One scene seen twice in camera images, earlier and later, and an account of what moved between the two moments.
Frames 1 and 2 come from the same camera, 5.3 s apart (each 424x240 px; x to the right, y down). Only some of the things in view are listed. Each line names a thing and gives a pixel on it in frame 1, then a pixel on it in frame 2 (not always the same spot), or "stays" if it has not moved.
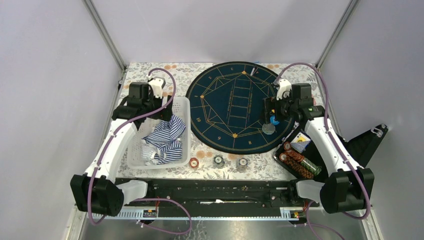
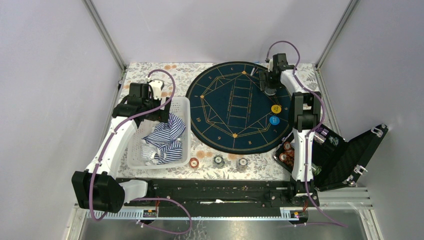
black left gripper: (164, 114) stays
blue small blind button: (272, 120) stays
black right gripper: (272, 103) → (263, 75)
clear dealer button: (268, 129) → (270, 91)
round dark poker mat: (224, 108) stays
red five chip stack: (193, 162) stays
